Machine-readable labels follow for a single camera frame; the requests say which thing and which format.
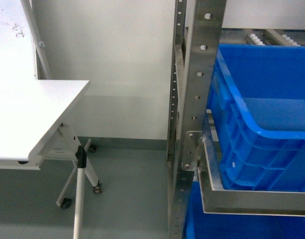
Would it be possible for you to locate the white pole black joint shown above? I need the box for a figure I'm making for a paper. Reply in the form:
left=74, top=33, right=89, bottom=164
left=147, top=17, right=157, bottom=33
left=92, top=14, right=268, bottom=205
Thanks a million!
left=73, top=146, right=87, bottom=239

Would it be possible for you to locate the large blue plastic crate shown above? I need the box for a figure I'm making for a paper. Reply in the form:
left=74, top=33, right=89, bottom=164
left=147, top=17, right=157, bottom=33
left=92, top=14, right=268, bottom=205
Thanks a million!
left=207, top=44, right=305, bottom=192

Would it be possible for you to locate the lower blue plastic crate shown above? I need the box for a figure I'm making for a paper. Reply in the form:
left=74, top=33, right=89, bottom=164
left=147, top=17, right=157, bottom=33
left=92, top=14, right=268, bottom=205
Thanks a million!
left=184, top=182, right=305, bottom=239

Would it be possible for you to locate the white folding table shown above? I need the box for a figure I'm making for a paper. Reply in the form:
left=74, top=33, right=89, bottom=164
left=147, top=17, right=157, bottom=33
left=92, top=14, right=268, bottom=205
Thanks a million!
left=0, top=0, right=102, bottom=194

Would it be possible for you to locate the steel rack shelf frame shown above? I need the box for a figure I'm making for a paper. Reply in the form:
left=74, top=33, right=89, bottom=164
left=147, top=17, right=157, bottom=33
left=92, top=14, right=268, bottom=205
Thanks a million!
left=194, top=28, right=305, bottom=217

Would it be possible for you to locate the steel rack upright post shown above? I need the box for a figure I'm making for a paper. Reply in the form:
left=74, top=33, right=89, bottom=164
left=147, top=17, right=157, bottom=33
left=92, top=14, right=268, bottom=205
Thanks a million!
left=167, top=0, right=226, bottom=239

